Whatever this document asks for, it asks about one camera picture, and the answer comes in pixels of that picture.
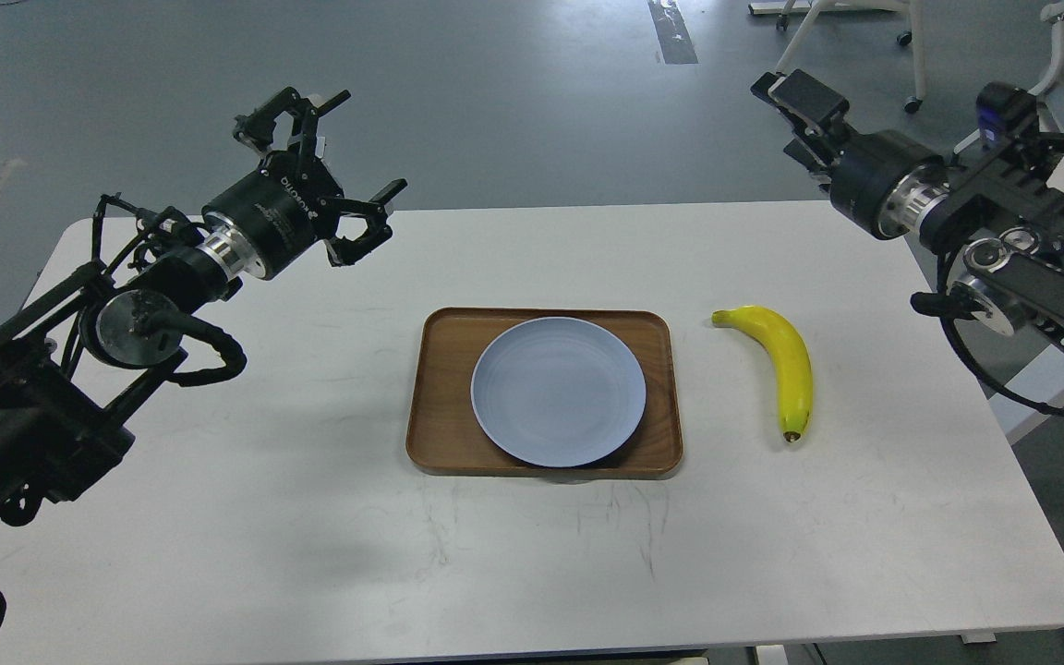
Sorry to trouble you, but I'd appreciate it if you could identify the grey floor tape strip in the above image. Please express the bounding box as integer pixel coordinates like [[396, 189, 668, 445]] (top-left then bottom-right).
[[647, 0, 698, 65]]

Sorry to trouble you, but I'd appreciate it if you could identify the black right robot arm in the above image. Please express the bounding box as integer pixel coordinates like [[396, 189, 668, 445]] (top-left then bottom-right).
[[750, 70, 1064, 417]]

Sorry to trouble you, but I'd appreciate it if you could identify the light blue plate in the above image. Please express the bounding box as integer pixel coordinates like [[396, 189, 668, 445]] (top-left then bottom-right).
[[469, 316, 647, 468]]

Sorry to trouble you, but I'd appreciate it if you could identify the yellow banana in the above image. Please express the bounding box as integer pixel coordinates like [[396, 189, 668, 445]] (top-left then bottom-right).
[[710, 306, 815, 443]]

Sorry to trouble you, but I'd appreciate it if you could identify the white office chair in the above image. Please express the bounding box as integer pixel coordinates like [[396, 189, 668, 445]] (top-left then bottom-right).
[[953, 0, 1064, 153]]

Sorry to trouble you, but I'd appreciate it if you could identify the brown wooden tray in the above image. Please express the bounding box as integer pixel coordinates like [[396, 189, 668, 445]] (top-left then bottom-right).
[[405, 307, 684, 480]]

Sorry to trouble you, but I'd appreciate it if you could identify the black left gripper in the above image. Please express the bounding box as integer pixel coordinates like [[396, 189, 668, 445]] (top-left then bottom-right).
[[201, 87, 408, 281]]

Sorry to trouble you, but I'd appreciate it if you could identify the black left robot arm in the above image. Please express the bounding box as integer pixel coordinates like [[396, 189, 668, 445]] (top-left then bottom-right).
[[0, 87, 406, 526]]

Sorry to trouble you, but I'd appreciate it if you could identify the white chair base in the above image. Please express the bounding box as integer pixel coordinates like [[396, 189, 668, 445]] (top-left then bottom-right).
[[746, 1, 928, 117]]

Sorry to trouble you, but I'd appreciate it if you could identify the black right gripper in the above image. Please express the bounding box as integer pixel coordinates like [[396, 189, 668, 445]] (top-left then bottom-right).
[[751, 70, 943, 240]]

